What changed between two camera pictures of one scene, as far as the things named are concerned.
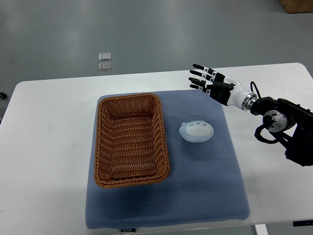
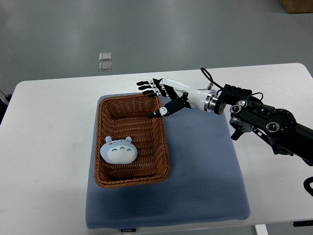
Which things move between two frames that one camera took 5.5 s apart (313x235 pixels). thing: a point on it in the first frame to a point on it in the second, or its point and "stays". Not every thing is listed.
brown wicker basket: [131, 147] stays
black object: [3, 95] to [3, 106]
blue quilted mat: [205, 184] stays
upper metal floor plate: [105, 57] stays
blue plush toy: [196, 131] to [118, 151]
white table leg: [261, 229] stays
